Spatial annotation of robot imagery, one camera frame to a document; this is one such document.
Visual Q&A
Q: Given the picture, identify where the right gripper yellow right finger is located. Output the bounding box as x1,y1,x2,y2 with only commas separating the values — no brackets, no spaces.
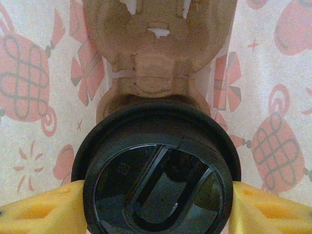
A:
229,181,312,234

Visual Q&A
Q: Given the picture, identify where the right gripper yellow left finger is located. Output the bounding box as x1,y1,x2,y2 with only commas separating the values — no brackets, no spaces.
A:
0,180,86,234

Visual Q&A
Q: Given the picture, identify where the red printed paper bag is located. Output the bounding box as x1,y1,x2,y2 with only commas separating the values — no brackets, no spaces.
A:
0,0,312,234

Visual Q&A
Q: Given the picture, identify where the black cup lid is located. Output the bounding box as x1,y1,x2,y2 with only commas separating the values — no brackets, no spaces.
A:
71,101,242,234

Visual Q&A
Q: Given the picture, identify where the brown pulp cup carrier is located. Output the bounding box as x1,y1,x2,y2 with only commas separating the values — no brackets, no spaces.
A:
84,0,238,127

